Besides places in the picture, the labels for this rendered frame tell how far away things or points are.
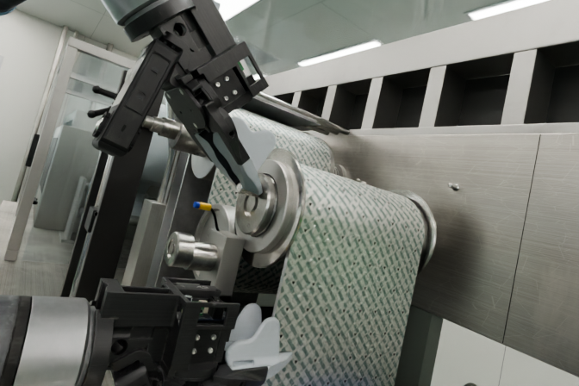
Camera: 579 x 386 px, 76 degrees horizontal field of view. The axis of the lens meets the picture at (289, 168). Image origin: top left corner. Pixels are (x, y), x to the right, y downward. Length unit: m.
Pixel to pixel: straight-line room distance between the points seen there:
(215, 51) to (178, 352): 0.28
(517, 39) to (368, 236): 0.41
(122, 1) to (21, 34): 5.67
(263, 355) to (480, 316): 0.35
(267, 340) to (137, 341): 0.13
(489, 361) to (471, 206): 2.64
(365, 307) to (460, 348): 2.84
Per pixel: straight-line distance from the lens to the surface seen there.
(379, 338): 0.56
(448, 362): 3.41
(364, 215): 0.49
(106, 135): 0.36
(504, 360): 3.21
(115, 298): 0.34
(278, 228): 0.41
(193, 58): 0.39
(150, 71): 0.37
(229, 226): 0.52
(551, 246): 0.61
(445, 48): 0.79
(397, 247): 0.54
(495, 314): 0.63
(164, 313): 0.36
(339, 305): 0.49
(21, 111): 5.90
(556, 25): 0.71
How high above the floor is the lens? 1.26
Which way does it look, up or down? 5 degrees up
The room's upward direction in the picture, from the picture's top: 13 degrees clockwise
